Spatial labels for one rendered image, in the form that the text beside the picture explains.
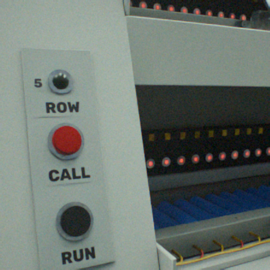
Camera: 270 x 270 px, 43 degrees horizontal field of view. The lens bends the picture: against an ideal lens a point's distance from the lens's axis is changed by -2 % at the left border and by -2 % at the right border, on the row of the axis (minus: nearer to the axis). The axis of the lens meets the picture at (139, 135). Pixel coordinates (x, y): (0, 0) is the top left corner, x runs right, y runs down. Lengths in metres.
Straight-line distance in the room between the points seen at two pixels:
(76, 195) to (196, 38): 0.14
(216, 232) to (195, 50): 0.15
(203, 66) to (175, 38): 0.03
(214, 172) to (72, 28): 0.29
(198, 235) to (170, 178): 0.12
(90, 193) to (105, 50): 0.09
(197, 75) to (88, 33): 0.09
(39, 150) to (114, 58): 0.07
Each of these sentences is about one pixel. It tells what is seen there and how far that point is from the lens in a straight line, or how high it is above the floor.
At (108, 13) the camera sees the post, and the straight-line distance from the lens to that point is 0.23.
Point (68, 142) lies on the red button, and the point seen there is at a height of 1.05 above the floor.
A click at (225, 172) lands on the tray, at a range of 0.46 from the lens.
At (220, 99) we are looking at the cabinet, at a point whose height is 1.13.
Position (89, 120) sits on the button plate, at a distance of 0.20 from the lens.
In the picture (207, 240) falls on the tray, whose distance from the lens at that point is 0.31.
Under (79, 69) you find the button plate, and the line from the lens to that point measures 0.21.
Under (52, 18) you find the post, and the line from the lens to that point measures 0.22.
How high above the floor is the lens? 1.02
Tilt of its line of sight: 9 degrees up
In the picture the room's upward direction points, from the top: 8 degrees counter-clockwise
